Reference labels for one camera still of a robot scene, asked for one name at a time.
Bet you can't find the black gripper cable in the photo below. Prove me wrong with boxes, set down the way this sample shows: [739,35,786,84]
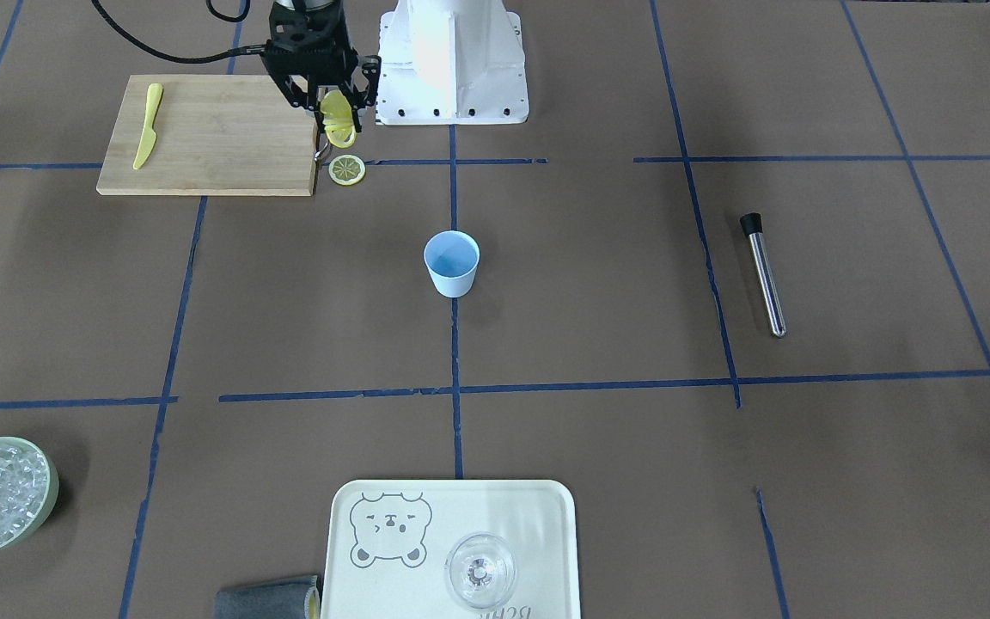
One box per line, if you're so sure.
[91,0,272,65]

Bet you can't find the yellow plastic knife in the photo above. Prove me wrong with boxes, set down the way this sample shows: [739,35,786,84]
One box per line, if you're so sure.
[132,83,164,171]

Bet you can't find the yellow lemon slices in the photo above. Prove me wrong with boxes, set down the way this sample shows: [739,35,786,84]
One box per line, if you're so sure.
[320,90,358,149]

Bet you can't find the cream bear tray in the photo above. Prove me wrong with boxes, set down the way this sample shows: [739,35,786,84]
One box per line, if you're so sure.
[320,481,582,618]

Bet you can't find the lemon slice on table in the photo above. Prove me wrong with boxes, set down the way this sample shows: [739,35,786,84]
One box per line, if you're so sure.
[327,154,366,187]

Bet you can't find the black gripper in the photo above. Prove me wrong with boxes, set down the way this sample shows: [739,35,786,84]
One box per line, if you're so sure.
[260,7,382,131]

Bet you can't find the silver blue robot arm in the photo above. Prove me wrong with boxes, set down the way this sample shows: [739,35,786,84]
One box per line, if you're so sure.
[260,1,382,111]

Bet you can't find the light blue cup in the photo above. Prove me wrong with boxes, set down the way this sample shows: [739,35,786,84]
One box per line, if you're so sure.
[423,230,480,298]

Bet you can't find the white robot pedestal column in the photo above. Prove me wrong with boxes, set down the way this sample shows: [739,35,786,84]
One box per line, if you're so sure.
[375,1,530,126]

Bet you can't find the clear wine glass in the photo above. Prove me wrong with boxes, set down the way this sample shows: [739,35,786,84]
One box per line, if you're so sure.
[443,532,518,612]

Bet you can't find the bamboo cutting board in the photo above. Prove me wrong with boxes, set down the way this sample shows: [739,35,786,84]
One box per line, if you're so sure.
[95,74,317,197]

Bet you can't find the dark grey folded cloth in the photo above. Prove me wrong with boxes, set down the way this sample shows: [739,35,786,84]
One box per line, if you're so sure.
[213,573,320,618]

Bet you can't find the metal muddler black tip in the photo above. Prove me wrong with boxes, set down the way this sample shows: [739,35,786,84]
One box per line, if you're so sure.
[740,212,787,338]

